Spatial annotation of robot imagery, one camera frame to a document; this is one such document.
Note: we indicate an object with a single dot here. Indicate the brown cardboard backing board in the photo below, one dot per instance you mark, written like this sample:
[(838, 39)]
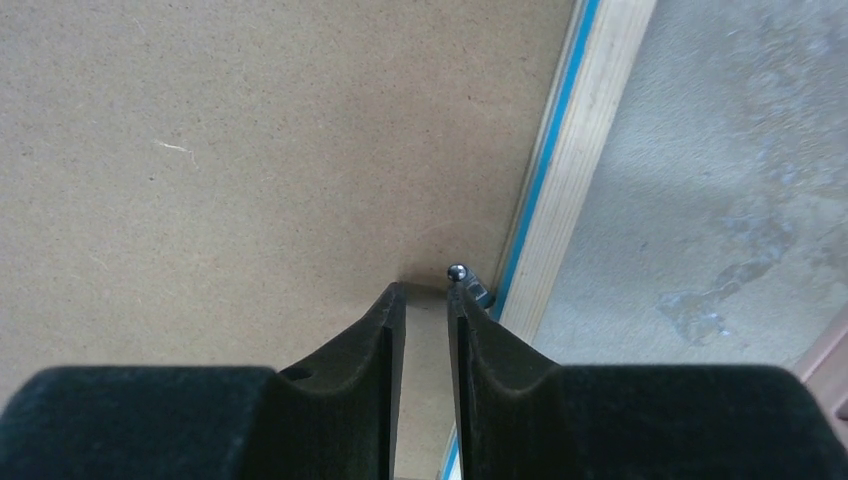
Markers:
[(236, 182)]

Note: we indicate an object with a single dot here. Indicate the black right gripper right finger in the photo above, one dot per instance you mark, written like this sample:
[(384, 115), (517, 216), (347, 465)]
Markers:
[(521, 415)]

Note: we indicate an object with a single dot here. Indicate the blue wooden picture frame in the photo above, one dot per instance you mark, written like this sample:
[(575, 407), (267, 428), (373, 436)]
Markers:
[(599, 50)]

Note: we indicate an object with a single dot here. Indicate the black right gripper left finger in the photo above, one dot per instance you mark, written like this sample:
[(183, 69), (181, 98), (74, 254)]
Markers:
[(331, 415)]

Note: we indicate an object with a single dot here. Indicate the metal frame retaining clip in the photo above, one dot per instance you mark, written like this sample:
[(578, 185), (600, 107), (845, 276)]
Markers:
[(462, 274)]

